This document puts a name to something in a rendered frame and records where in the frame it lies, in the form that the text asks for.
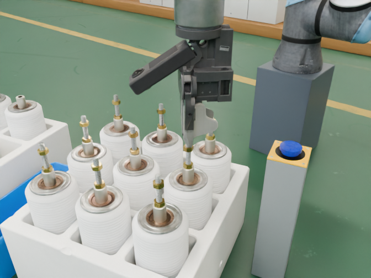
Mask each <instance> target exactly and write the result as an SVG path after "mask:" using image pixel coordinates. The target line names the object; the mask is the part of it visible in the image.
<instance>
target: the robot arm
mask: <svg viewBox="0 0 371 278"><path fill-rule="evenodd" d="M224 5H225V0H174V22H175V23H176V36H178V37H179V38H183V39H184V40H182V41H181V42H179V43H178V44H176V45H174V46H173V47H172V48H170V49H169V50H167V51H166V52H164V53H163V54H161V55H160V56H159V57H157V58H155V59H154V60H152V61H151V62H149V63H148V64H146V65H145V66H143V67H142V68H139V69H137V70H135V71H134V72H133V74H131V75H130V77H129V87H130V88H131V89H132V91H133V92H134V93H135V94H136V95H139V94H141V93H143V92H144V91H146V90H148V89H150V88H151V87H152V86H153V85H155V84H156V83H158V82H159V81H161V80H162V79H164V78H166V77H167V76H169V75H170V74H171V73H173V72H174V71H176V70H178V88H179V93H180V104H181V124H182V136H183V140H184V141H185V143H186V144H187V146H188V147H192V145H193V138H195V137H197V136H200V135H203V134H206V133H210V132H213V131H215V130H216V129H217V128H218V122H217V121H216V120H214V119H213V117H214V112H213V111H212V110H210V109H208V108H206V107H205V105H204V104H202V101H204V100H206V101H207V102H210V101H217V102H224V101H231V100H232V84H233V75H234V71H233V69H232V68H231V61H232V44H233V34H234V30H233V28H230V26H229V25H228V24H222V23H223V22H224ZM322 37H324V38H330V39H335V40H341V41H347V42H350V43H358V44H366V43H368V42H369V41H371V0H287V3H286V5H285V15H284V23H283V31H282V39H281V42H280V44H279V46H278V48H277V50H276V52H275V54H274V57H273V63H272V65H273V67H274V68H276V69H278V70H280V71H283V72H288V73H295V74H311V73H316V72H319V71H321V69H322V64H323V60H322V52H321V38H322ZM186 39H188V40H189V41H188V42H187V41H186ZM201 40H204V41H203V42H202V43H200V41H201ZM188 43H191V45H189V44H188ZM191 47H192V48H193V50H192V49H191ZM229 88H230V94H229Z"/></svg>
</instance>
